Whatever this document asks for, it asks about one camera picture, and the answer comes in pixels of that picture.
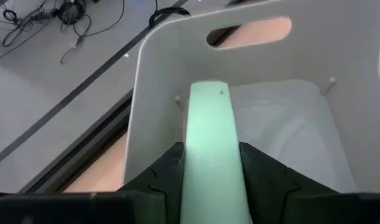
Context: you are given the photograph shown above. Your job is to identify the black aluminium table frame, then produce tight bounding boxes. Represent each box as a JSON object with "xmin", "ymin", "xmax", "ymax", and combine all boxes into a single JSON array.
[{"xmin": 18, "ymin": 90, "xmax": 134, "ymax": 194}]

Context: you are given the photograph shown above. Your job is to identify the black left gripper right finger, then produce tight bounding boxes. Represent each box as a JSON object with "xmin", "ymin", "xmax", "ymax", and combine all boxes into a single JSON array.
[{"xmin": 239, "ymin": 141, "xmax": 346, "ymax": 224}]

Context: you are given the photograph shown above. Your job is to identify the light grey plastic bin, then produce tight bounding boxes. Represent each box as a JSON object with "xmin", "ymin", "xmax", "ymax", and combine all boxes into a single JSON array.
[{"xmin": 123, "ymin": 0, "xmax": 380, "ymax": 195}]

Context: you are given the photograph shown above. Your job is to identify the black coiled floor cable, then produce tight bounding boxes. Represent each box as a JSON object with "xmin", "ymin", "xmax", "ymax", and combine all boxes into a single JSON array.
[{"xmin": 148, "ymin": 6, "xmax": 192, "ymax": 29}]

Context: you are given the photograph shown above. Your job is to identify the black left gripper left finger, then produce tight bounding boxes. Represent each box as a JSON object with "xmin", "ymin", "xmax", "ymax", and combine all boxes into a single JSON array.
[{"xmin": 118, "ymin": 141, "xmax": 185, "ymax": 224}]

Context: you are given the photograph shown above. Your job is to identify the black floor cable tangle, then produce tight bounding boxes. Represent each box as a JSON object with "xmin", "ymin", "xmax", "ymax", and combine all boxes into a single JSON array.
[{"xmin": 0, "ymin": 0, "xmax": 126, "ymax": 65}]

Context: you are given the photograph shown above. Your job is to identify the teal clip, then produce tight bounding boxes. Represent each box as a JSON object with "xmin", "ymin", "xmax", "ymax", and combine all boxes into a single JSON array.
[{"xmin": 179, "ymin": 80, "xmax": 253, "ymax": 224}]

